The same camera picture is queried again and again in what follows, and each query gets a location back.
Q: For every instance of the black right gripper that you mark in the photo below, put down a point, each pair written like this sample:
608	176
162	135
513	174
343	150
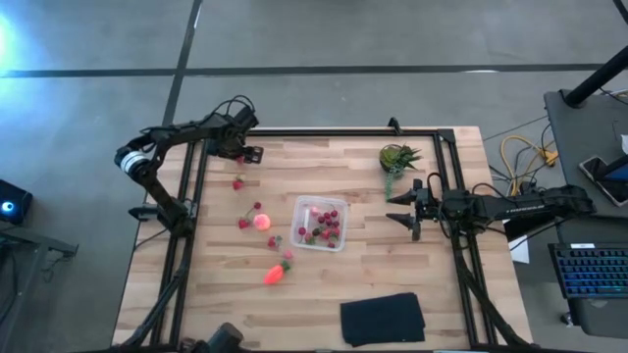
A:
427	206

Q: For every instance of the pink toy raspberry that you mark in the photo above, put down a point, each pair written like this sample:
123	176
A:
288	255

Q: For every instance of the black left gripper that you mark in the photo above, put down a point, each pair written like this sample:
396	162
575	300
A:
228	137

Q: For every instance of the black box with blue light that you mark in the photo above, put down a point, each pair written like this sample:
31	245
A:
12	201

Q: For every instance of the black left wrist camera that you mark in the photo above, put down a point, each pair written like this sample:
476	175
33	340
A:
245	117

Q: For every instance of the dark blue folded cloth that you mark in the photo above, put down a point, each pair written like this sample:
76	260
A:
382	318

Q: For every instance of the clear plastic tupperware container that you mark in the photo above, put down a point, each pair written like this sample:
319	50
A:
300	208

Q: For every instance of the white paper sheet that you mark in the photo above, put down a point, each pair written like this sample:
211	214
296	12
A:
521	252

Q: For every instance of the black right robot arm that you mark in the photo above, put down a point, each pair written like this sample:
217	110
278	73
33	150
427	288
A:
530	206

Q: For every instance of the potted green succulent plant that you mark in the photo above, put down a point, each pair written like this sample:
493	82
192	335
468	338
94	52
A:
395	157

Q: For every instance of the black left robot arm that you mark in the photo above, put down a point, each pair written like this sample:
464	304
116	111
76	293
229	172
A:
186	131

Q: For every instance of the black tablet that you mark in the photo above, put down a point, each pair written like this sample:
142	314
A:
601	179

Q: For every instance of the grey side desk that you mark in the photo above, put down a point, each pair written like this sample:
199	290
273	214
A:
579	132

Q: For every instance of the black pole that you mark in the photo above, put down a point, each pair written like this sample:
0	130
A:
596	78

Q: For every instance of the large red toy strawberry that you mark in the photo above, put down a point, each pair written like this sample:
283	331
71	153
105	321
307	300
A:
309	238

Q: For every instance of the small pink toy berry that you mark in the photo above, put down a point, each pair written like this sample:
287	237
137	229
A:
314	211

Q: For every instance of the orange toy carrot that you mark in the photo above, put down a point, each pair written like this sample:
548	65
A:
273	275

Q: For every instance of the black metal table frame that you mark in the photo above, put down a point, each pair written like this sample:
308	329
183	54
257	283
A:
343	132

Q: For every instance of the black floor stand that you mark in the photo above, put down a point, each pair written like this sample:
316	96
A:
44	245

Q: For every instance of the grey flat device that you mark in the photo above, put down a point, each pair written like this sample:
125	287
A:
601	318

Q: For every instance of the backlit black keyboard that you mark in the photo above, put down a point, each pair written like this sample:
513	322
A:
589	269

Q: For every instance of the pink orange toy peach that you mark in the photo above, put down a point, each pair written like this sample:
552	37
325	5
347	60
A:
261	222

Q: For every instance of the red toy cherry pair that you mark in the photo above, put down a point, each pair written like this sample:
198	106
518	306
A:
257	205

